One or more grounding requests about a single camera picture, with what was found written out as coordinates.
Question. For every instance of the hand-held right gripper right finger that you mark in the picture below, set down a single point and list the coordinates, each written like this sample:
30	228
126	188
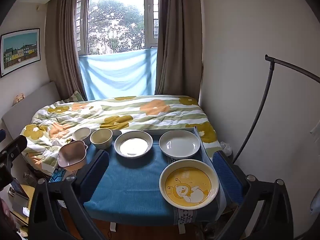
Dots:
226	175

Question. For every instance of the window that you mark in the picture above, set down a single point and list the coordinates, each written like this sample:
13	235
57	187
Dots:
115	22

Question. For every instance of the cartoon printed cloth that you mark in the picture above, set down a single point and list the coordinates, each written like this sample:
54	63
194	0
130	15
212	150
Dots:
57	175

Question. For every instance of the brown curtain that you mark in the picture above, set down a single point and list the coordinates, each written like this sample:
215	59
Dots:
62	50
177	42

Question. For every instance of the blue patterned table cloth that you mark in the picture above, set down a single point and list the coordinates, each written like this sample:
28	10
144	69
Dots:
135	180

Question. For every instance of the duck print plate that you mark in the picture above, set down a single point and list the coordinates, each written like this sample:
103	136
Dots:
132	145

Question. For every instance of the framed houses picture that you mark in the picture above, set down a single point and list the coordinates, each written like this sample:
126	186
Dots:
20	51

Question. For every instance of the green leafy pillow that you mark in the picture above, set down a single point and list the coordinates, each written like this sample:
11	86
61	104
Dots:
75	97

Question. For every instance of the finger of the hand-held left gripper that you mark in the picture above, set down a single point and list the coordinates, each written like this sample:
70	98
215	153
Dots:
15	144

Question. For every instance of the cream bowl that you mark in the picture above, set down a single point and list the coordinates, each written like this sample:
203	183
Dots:
101	137

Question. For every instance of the grey headboard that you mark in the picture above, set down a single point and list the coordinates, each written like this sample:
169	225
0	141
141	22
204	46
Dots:
32	100

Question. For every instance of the light blue hanging cloth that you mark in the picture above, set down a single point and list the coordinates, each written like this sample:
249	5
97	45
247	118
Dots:
117	75

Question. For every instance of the floral striped duvet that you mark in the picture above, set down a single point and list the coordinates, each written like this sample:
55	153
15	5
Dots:
140	115

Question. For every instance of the small orange plush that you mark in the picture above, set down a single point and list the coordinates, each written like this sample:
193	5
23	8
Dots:
19	98

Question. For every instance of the pink bowl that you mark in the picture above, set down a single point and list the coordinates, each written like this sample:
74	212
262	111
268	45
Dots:
72	155

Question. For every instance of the yellow bear print plate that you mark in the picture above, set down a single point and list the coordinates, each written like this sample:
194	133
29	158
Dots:
188	181

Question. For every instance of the white crumpled bag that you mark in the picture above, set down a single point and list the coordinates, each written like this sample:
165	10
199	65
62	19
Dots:
226	148

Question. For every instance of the white bowl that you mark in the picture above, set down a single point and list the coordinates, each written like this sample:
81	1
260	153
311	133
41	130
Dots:
81	133

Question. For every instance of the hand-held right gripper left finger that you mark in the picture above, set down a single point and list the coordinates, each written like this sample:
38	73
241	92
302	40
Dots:
97	170

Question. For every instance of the plain white plate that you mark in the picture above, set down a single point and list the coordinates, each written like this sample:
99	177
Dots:
179	142

